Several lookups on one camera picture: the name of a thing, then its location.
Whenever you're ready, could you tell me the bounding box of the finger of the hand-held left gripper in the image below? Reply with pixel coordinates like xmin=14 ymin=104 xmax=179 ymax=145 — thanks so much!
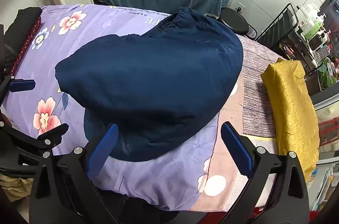
xmin=0 ymin=111 xmax=70 ymax=161
xmin=0 ymin=75 xmax=36 ymax=108

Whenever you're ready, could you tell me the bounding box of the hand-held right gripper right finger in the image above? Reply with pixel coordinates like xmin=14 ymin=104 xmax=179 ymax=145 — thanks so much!
xmin=221 ymin=121 xmax=310 ymax=224

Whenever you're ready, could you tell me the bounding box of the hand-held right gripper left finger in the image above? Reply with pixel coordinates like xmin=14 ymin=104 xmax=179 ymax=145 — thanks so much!
xmin=29 ymin=123 xmax=128 ymax=224

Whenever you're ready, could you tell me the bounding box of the navy blue padded jacket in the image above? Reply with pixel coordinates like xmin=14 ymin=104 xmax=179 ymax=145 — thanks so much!
xmin=54 ymin=7 xmax=244 ymax=162

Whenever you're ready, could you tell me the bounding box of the olive cloth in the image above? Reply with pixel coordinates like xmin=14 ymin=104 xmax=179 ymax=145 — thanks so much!
xmin=0 ymin=174 xmax=33 ymax=203

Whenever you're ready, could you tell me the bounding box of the grey striped blanket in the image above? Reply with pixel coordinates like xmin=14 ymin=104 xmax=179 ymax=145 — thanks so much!
xmin=234 ymin=33 xmax=289 ymax=138

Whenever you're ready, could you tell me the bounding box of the black garment with red trim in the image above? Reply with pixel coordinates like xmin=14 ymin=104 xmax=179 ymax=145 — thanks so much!
xmin=4 ymin=7 xmax=43 ymax=76

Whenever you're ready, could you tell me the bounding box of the folded yellow cloth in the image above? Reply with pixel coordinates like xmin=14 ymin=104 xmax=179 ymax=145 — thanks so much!
xmin=260 ymin=57 xmax=321 ymax=182

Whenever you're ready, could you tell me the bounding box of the purple floral bed sheet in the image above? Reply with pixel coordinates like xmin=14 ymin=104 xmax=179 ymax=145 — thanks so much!
xmin=0 ymin=3 xmax=255 ymax=214

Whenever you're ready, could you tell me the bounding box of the glass display counter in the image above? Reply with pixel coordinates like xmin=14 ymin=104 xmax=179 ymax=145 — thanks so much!
xmin=311 ymin=94 xmax=339 ymax=211

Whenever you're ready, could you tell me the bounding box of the potted green plant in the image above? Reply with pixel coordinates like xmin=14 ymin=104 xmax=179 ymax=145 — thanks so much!
xmin=318 ymin=57 xmax=339 ymax=87

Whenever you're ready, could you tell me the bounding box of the black metal trolley cart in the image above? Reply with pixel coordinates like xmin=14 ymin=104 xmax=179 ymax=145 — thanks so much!
xmin=256 ymin=3 xmax=339 ymax=76

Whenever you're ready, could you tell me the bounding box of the clear plastic bottle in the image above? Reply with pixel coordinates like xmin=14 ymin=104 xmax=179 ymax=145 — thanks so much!
xmin=314 ymin=45 xmax=333 ymax=61

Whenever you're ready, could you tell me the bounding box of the black round stool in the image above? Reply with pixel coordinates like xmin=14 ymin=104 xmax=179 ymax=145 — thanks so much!
xmin=218 ymin=7 xmax=249 ymax=34

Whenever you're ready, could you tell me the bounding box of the green bottle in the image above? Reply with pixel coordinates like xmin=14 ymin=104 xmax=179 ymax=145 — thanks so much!
xmin=304 ymin=21 xmax=325 ymax=37

